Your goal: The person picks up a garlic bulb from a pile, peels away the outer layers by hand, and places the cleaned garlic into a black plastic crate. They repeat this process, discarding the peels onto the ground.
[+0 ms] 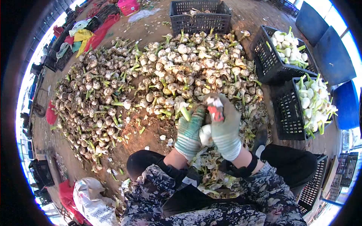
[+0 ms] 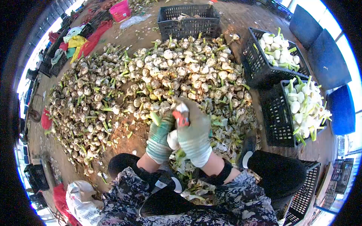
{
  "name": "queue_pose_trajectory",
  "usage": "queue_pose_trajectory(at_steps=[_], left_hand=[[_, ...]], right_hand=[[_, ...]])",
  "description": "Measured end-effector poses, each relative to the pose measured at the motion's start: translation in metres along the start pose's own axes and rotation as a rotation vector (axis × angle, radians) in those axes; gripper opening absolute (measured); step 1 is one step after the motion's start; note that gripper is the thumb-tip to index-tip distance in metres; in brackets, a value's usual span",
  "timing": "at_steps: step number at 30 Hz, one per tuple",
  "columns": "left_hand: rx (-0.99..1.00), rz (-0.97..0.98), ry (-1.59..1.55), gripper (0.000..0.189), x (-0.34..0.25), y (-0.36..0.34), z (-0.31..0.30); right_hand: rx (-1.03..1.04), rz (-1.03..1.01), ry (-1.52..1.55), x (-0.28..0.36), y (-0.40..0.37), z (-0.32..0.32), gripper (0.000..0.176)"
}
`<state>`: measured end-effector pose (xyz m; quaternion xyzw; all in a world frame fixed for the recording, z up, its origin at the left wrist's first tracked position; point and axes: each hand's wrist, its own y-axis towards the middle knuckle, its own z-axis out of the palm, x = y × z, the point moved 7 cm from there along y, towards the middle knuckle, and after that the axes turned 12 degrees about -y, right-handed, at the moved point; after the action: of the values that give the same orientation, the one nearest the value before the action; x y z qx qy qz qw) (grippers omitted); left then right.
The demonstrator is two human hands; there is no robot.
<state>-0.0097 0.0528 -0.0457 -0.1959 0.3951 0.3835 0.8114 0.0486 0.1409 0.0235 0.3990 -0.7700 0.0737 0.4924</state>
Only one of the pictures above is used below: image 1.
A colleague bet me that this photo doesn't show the red handled knife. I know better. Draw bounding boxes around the red handled knife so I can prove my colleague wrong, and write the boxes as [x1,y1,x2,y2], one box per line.
[207,97,225,122]

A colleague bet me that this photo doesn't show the red plastic bag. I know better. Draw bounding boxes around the red plastic bag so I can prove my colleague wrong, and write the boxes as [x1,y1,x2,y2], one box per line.
[58,179,87,225]
[45,100,59,125]

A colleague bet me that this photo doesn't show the black plastic crate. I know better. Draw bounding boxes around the black plastic crate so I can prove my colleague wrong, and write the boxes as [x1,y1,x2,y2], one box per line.
[169,0,232,36]
[28,159,55,187]
[250,25,319,85]
[272,76,335,141]
[296,154,328,216]

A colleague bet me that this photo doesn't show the pile of unpeeled garlic bulbs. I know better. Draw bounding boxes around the pile of unpeeled garlic bulbs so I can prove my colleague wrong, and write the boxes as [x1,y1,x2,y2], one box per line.
[52,28,265,173]

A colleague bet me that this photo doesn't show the person's left fingers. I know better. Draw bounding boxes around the person's left fingers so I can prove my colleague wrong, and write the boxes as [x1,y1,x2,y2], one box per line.
[184,106,206,129]

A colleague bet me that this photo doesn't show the person's body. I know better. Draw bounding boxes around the person's body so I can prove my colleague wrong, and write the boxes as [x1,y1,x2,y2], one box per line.
[121,163,308,226]

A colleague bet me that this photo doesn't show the heap of peeled white garlic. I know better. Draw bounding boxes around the heap of peeled white garlic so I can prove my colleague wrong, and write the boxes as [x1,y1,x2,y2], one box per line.
[266,26,309,69]
[295,73,338,139]

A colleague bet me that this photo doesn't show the pink plastic container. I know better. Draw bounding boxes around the pink plastic container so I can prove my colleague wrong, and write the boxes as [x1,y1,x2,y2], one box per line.
[117,0,140,17]

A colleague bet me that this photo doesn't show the red cloth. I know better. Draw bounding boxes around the red cloth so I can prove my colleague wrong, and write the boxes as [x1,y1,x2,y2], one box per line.
[84,14,121,52]

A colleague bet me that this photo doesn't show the white garlic bulb with stem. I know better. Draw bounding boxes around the white garlic bulb with stem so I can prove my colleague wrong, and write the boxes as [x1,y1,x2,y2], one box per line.
[175,102,213,147]

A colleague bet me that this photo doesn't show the stack of black crates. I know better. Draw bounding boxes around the stack of black crates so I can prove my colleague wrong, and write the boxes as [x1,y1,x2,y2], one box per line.
[327,152,359,202]

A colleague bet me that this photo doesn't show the person's left hand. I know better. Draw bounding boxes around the person's left hand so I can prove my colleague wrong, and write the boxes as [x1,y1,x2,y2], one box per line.
[174,106,206,162]

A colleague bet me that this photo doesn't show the person's right hand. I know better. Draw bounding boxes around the person's right hand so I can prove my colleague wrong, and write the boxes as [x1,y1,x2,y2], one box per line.
[204,93,243,161]

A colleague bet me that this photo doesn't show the person's legs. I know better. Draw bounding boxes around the person's legs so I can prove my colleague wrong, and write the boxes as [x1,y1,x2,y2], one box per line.
[126,124,318,211]

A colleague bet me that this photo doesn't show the clear plastic sheet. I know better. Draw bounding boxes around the clear plastic sheet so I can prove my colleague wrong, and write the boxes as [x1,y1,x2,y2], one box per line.
[127,8,161,23]

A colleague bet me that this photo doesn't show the pile of garlic peels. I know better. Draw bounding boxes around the pile of garlic peels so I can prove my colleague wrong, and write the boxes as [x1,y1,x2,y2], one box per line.
[189,96,272,199]

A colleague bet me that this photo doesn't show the black wrist band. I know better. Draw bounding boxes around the black wrist band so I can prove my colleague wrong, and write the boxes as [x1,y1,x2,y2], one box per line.
[157,161,199,187]
[226,153,260,179]

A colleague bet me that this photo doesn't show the white woven sack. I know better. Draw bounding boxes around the white woven sack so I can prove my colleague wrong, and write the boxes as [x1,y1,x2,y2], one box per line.
[73,177,120,226]

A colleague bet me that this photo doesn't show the blue panel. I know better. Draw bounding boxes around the blue panel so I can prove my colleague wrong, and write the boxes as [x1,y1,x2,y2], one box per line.
[332,80,360,131]
[295,1,330,47]
[312,25,357,87]

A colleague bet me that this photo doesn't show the yellow cloth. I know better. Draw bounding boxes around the yellow cloth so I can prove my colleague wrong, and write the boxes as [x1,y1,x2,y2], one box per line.
[74,29,94,58]

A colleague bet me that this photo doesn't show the person's right fingers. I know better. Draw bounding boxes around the person's right fingers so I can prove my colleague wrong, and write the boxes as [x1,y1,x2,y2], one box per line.
[204,93,242,125]

